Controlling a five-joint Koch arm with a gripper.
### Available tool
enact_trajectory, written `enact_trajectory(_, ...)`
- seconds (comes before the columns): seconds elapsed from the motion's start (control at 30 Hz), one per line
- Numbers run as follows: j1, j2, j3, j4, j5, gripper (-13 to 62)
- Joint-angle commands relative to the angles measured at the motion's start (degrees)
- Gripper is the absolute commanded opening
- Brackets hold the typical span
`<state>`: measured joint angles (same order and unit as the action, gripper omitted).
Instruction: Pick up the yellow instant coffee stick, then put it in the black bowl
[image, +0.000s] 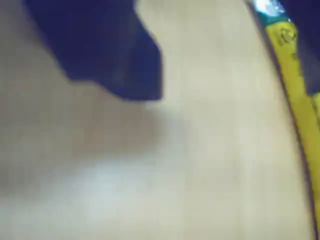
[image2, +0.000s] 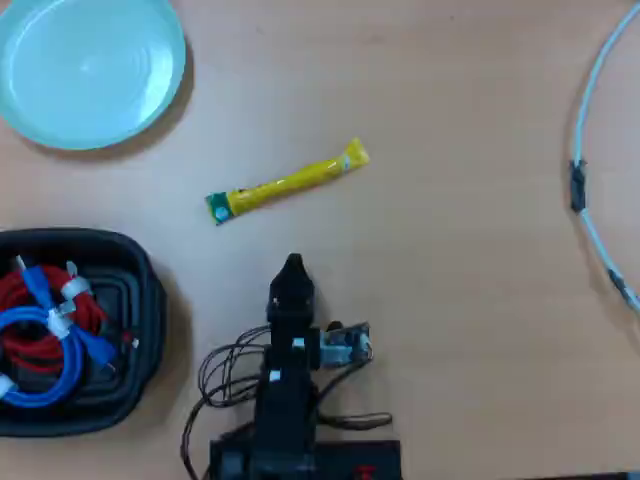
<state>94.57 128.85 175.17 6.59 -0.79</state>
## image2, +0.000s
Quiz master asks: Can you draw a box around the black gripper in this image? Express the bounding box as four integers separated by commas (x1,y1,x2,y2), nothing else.
263,253,322,372

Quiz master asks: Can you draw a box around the yellow banana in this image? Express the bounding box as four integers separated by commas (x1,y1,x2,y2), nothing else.
204,137,372,227

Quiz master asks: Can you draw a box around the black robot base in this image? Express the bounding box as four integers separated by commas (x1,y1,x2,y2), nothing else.
208,438,404,480

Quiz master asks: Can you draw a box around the black plastic tray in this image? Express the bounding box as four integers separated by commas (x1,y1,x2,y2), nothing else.
0,227,169,439

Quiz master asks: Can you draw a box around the teal round plate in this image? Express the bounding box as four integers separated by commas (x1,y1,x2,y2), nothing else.
0,0,188,151

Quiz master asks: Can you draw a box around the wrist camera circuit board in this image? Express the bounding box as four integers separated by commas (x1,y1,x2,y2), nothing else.
319,322,374,370

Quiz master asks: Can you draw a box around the thin black looped wire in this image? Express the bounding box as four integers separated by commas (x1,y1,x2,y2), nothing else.
179,323,274,480

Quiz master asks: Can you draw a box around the red coiled cable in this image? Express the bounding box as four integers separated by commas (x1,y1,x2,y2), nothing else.
0,264,140,377

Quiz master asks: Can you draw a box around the white velcro cable tie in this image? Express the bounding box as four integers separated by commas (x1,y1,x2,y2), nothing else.
46,259,92,341

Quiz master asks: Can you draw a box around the blue coiled cable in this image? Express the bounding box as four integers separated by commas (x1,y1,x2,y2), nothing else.
0,253,119,409

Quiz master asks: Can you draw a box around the black cable connector sleeve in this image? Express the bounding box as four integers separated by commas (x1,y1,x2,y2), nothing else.
568,158,588,214

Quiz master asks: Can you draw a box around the white long cable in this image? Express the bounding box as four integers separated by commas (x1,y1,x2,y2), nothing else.
569,0,640,315

